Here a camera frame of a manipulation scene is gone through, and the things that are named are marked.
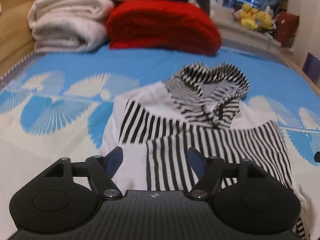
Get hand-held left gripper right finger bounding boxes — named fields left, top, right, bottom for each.
left=187, top=147, right=271, bottom=201

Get yellow plush toys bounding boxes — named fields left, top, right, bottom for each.
left=234, top=3, right=275, bottom=31

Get black white striped hoodie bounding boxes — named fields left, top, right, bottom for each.
left=100, top=62, right=311, bottom=240

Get blue white patterned bed sheet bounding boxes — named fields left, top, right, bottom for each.
left=0, top=37, right=320, bottom=240

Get brown plush toy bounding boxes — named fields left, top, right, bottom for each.
left=274, top=11, right=300, bottom=48

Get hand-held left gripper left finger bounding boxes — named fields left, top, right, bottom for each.
left=44, top=146, right=124, bottom=201

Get purple box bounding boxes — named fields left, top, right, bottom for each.
left=302, top=52, right=320, bottom=81

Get white fluffy folded blanket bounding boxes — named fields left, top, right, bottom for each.
left=27, top=0, right=116, bottom=54

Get red folded blanket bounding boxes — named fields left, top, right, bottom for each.
left=106, top=0, right=223, bottom=56

